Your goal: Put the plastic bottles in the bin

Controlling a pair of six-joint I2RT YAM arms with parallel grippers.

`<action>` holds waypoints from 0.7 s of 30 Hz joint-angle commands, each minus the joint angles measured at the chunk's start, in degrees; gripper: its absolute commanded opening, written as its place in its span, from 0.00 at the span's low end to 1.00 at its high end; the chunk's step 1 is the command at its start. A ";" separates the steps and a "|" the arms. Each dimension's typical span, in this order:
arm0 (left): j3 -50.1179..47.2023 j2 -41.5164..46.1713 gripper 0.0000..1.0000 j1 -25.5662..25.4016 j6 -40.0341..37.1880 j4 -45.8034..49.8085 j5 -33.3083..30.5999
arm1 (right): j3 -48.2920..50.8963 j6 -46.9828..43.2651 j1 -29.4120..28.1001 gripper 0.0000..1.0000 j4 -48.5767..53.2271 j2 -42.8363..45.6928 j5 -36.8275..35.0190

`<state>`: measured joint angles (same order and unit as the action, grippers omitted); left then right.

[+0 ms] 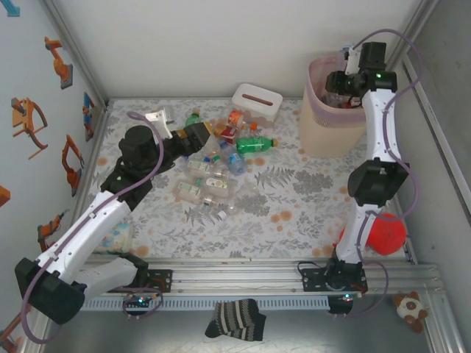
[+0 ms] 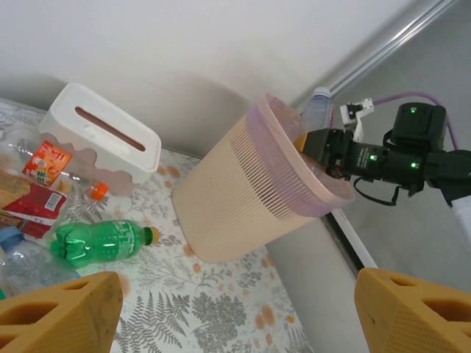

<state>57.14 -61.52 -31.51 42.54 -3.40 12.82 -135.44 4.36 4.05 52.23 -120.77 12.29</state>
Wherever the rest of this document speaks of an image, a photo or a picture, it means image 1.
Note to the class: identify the clear bottle dark blue label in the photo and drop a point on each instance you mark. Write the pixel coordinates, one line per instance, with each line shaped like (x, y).
(207, 160)

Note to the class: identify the clear bottle white green label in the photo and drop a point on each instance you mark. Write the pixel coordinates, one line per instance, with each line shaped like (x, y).
(200, 169)
(217, 183)

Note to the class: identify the clear bottle light blue label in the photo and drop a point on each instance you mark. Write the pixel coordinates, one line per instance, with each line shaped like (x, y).
(238, 165)

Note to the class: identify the green plastic bottle yellow cap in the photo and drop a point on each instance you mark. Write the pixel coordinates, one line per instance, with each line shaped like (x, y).
(192, 118)
(254, 146)

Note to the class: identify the clear bottle red white label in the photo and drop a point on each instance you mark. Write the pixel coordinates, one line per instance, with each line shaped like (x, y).
(352, 104)

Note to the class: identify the square clear bottle green label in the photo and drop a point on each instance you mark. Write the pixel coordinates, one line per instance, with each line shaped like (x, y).
(188, 190)

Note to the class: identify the clear bottle white cap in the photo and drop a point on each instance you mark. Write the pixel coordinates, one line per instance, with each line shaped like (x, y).
(222, 215)

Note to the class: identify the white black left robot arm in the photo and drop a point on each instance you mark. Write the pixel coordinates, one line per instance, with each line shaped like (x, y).
(92, 224)

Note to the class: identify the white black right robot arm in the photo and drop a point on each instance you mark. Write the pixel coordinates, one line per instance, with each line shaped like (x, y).
(375, 125)

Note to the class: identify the purple translucent bin liner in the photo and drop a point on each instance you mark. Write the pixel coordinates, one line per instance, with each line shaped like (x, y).
(331, 118)

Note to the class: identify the beige plastic waste bin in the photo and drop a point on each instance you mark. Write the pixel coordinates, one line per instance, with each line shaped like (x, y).
(331, 136)

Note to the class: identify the bottle with red label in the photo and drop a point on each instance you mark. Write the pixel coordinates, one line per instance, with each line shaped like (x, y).
(229, 133)

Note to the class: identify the bottle with orange label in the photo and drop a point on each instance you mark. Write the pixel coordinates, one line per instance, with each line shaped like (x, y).
(235, 118)

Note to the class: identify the small clear bottle green cap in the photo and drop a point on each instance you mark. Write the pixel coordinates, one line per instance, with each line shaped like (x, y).
(216, 159)

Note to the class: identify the clear bottle orange cap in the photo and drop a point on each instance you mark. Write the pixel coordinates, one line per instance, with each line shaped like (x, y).
(254, 126)

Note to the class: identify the white tissue box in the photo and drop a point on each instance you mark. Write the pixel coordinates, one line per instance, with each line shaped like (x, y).
(265, 110)

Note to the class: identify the colourful soft tissue pack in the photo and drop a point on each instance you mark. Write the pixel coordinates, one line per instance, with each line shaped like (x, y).
(121, 239)

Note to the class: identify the aluminium side panel bar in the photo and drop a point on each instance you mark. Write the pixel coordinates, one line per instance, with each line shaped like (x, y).
(441, 147)

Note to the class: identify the floral tablecloth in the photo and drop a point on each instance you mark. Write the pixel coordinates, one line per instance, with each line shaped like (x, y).
(257, 239)

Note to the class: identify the small circuit board with LED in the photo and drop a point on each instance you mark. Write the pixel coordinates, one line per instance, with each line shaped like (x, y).
(346, 297)
(138, 301)

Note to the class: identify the red plush octopus toy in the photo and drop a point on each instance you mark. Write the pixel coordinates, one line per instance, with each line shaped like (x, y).
(386, 235)

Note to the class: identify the black striped sock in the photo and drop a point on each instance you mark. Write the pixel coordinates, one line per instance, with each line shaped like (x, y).
(235, 320)

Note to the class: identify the brown white plush bear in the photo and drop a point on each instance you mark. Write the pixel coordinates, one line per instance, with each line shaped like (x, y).
(408, 307)

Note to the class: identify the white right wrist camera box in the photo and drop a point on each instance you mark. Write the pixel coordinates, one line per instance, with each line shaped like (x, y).
(352, 60)

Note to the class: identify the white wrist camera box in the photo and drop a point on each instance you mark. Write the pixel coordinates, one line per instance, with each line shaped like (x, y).
(352, 60)
(160, 118)

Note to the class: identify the aluminium frame post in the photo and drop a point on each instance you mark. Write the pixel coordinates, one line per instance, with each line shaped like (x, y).
(75, 49)
(398, 51)

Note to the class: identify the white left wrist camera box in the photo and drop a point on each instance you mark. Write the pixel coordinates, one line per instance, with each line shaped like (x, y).
(160, 118)

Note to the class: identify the blue orange wall sticker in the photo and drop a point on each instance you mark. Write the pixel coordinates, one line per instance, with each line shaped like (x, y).
(88, 114)

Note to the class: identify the orange gripper wall sticker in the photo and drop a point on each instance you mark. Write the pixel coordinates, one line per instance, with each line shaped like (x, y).
(27, 125)

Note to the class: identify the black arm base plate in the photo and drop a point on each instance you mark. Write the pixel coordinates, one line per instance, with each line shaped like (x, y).
(312, 281)
(162, 279)

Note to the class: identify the orange block wall sticker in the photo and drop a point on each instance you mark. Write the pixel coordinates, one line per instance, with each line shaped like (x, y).
(3, 195)

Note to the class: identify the aluminium mounting rail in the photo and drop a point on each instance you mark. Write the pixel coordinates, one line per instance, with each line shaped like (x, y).
(239, 279)

